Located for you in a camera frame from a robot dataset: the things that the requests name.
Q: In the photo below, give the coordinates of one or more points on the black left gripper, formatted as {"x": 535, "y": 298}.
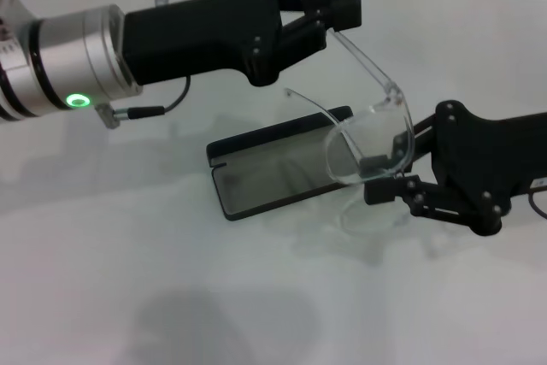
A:
{"x": 192, "y": 36}

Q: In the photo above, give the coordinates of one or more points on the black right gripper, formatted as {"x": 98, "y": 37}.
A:
{"x": 483, "y": 155}

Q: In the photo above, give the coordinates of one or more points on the clear white glasses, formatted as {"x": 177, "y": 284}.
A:
{"x": 386, "y": 85}

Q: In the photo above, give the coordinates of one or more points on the black glasses case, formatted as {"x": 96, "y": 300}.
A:
{"x": 265, "y": 168}

